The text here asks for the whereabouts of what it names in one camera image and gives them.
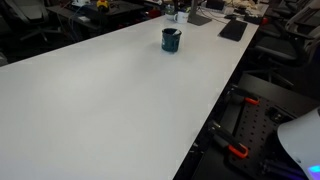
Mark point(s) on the grey mesh office chair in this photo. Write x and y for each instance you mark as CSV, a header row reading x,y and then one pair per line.
x,y
305,15

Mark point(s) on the black flat pad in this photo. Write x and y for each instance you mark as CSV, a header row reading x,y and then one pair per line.
x,y
233,30

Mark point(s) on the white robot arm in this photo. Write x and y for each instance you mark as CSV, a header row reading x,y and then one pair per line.
x,y
301,140

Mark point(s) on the white marker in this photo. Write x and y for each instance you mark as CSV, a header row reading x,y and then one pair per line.
x,y
177,32

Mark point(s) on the yellow toy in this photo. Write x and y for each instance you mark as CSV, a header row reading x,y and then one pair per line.
x,y
102,4

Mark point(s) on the black desk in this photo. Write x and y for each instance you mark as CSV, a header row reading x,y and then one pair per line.
x,y
116,9

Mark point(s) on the grey monitor stand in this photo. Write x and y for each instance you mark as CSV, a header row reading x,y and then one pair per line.
x,y
198,18

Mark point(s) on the white ceramic mug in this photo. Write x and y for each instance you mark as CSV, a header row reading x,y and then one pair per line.
x,y
182,17

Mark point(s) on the black box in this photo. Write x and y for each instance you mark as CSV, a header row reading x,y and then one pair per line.
x,y
215,4

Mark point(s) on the dark teal mug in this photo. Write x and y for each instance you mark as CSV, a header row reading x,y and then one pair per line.
x,y
170,43

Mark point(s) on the black office chair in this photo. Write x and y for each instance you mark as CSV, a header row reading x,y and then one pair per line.
x,y
280,50

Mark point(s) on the black computer mouse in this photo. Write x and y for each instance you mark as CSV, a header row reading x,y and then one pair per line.
x,y
230,16

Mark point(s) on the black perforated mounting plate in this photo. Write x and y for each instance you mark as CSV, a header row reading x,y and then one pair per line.
x,y
256,130

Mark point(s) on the black robot cart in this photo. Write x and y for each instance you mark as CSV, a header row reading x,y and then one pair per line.
x,y
283,95

